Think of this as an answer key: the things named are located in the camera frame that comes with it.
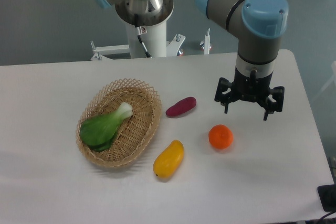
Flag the woven wicker basket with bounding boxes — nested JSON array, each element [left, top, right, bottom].
[[76, 79, 162, 168]]

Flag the black device at table edge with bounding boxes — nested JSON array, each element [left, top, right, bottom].
[[317, 184, 335, 212]]

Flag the green bok choy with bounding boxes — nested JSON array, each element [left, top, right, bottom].
[[79, 102, 133, 152]]

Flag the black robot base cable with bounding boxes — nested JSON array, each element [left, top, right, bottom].
[[134, 13, 152, 58]]

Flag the yellow mango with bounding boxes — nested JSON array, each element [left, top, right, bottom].
[[153, 140, 184, 179]]

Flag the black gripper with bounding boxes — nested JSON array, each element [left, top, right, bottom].
[[214, 68, 285, 121]]

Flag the purple sweet potato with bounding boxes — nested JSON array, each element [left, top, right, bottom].
[[165, 97, 197, 118]]

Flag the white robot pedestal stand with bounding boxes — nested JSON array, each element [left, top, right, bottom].
[[90, 0, 213, 61]]

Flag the orange fruit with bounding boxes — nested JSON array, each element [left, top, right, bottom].
[[208, 124, 234, 150]]

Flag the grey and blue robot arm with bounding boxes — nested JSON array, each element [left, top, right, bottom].
[[95, 0, 289, 115]]

